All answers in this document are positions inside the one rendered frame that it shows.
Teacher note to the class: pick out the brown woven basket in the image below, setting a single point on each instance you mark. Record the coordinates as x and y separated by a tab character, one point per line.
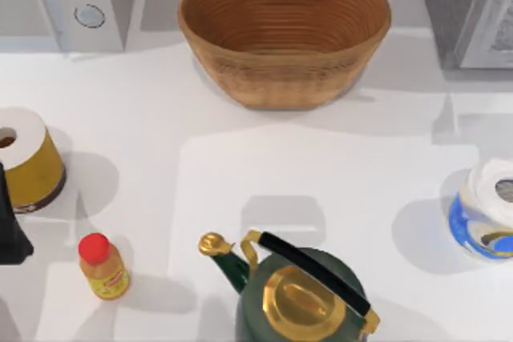
280	73

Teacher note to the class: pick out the green and gold kettle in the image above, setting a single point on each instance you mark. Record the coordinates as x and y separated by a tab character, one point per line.
296	302

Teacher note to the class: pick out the yellow bottle with red cap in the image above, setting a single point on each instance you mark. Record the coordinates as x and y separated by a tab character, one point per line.
105	274

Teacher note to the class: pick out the microwave knob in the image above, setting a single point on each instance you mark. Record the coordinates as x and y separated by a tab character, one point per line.
89	16

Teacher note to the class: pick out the yellow wrapped paper roll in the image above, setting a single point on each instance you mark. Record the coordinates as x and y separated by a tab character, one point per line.
34	170

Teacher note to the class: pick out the blue wrapped paper roll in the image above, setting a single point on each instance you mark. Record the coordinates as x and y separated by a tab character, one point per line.
477	214

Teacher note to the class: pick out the pale microwave oven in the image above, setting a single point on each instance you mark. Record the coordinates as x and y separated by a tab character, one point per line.
48	5

